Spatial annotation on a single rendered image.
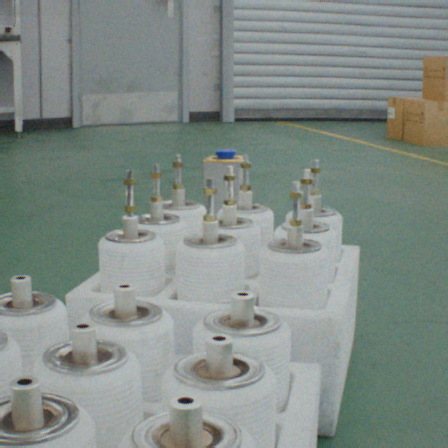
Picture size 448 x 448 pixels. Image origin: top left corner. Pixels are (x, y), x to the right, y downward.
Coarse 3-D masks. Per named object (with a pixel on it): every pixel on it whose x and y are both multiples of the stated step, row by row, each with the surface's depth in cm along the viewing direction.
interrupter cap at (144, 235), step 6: (108, 234) 105; (114, 234) 105; (120, 234) 105; (138, 234) 106; (144, 234) 105; (150, 234) 105; (156, 234) 104; (108, 240) 102; (114, 240) 101; (120, 240) 101; (126, 240) 101; (132, 240) 101; (138, 240) 101; (144, 240) 101; (150, 240) 102
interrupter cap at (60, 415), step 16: (0, 400) 51; (48, 400) 52; (64, 400) 52; (0, 416) 49; (48, 416) 50; (64, 416) 49; (0, 432) 47; (16, 432) 47; (32, 432) 47; (48, 432) 47; (64, 432) 47
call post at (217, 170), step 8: (208, 168) 138; (216, 168) 138; (224, 168) 138; (240, 168) 138; (208, 176) 139; (216, 176) 138; (240, 176) 138; (216, 184) 139; (224, 184) 138; (240, 184) 138; (224, 192) 139; (216, 200) 139; (216, 208) 140
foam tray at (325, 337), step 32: (352, 256) 121; (96, 288) 105; (256, 288) 104; (352, 288) 111; (192, 320) 96; (288, 320) 93; (320, 320) 92; (352, 320) 119; (192, 352) 97; (320, 352) 93; (320, 384) 94; (320, 416) 95
